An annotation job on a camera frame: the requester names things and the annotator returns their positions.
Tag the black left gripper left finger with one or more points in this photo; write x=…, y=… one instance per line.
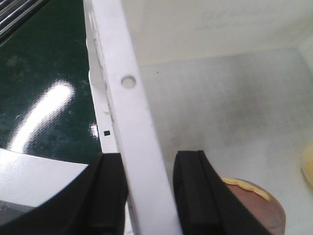
x=92, y=204

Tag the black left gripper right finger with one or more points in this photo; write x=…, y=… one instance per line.
x=206, y=206

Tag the grey-brown plush ball toy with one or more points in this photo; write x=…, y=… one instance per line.
x=263, y=205

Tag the yellow plush ball toy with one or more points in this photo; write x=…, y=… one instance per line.
x=307, y=163

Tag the white plastic tote box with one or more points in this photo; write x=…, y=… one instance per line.
x=233, y=78

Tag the metal conveyor rollers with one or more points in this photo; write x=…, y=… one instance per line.
x=13, y=13

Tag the white curved conveyor frame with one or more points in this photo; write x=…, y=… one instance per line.
x=27, y=181

